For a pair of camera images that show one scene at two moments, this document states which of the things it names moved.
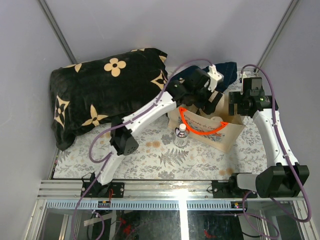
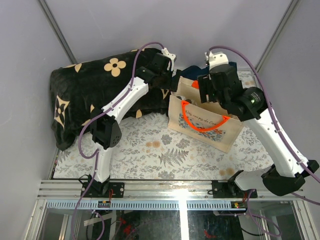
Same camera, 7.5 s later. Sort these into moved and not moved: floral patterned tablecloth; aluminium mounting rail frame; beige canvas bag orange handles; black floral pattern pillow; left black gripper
Moved: beige canvas bag orange handles; left black gripper
Not moved: aluminium mounting rail frame; floral patterned tablecloth; black floral pattern pillow
